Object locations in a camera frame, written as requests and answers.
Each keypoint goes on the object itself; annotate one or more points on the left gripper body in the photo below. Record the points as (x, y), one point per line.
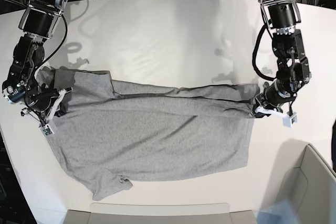
(276, 99)

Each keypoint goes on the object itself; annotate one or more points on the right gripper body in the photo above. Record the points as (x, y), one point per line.
(45, 104)

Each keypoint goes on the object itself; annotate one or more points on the grey T-shirt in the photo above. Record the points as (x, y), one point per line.
(117, 132)

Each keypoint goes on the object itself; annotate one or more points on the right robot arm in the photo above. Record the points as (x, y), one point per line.
(38, 23)

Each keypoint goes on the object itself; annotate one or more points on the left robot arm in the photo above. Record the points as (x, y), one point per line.
(280, 19)

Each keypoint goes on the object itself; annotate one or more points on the grey cardboard box right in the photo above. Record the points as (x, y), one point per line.
(308, 191)

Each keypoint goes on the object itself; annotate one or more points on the blue translucent bag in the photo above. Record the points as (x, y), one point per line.
(280, 213)

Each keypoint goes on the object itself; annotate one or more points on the grey bin front edge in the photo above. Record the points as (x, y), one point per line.
(117, 213)

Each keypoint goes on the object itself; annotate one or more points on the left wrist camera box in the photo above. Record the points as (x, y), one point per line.
(289, 119)

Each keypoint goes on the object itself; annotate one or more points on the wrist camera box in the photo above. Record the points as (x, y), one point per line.
(289, 119)
(48, 129)

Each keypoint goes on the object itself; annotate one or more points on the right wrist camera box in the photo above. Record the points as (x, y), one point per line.
(48, 129)

